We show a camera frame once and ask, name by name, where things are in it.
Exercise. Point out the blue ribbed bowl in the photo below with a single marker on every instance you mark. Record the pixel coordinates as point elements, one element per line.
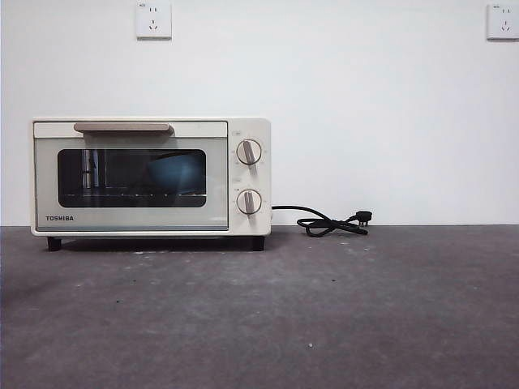
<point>170,174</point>

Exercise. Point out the beige round oven knob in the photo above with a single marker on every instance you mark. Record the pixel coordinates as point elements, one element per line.
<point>247,152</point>
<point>247,201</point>

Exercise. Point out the cream toaster oven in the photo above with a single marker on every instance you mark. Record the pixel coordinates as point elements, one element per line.
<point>262,129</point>

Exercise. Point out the white wall socket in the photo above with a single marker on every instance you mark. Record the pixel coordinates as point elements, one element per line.
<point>153,30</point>
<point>503,30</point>

